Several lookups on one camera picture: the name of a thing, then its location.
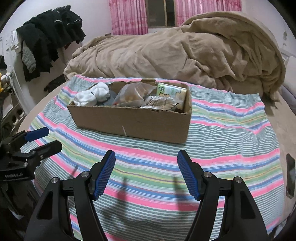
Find beige fleece blanket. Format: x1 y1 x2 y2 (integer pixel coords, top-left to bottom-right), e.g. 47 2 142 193
63 11 287 100

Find green printed tissue pack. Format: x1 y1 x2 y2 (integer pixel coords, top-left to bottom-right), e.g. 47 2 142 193
157 83 187 99

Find white shoe rack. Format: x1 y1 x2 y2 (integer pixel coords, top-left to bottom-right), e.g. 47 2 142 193
0 72 26 139

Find grey pillow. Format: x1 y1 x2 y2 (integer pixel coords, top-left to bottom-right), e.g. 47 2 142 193
279 85 296 107

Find grey knitted garment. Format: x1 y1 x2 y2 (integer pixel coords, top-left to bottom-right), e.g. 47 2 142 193
22 47 36 73

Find black bag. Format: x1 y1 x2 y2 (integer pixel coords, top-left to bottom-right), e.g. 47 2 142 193
44 77 66 92

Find clear bag of cotton swabs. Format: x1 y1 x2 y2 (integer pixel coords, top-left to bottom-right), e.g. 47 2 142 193
113 82 158 107

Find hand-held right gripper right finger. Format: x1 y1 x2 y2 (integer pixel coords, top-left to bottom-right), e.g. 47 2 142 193
177 149 270 241

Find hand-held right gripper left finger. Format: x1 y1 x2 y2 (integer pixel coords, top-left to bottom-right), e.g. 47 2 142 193
25 150 116 241

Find round beige bed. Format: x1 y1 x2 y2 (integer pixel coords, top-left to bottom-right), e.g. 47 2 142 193
17 35 296 241

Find white socks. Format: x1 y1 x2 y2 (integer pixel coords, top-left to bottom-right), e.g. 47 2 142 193
73 82 110 107

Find striped colourful cloth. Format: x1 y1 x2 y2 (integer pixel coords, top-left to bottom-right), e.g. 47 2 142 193
22 75 284 241

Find window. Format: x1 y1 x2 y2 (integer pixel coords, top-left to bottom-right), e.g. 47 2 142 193
146 0 177 28

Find crinkled clear plastic packet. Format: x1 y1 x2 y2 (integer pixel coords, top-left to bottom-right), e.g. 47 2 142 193
141 95 183 112

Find brown cardboard box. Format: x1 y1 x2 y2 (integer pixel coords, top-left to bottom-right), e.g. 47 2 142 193
67 79 192 144

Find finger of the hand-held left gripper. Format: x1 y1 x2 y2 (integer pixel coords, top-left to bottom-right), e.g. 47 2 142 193
28 140 63 167
9 127 50 145

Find pink curtain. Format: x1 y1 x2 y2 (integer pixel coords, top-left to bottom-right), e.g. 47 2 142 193
174 0 242 27
109 0 148 36

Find black smartphone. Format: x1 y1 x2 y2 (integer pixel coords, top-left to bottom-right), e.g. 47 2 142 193
285 153 296 198

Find pile of black clothes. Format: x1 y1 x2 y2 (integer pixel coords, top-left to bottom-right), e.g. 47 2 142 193
16 6 86 81

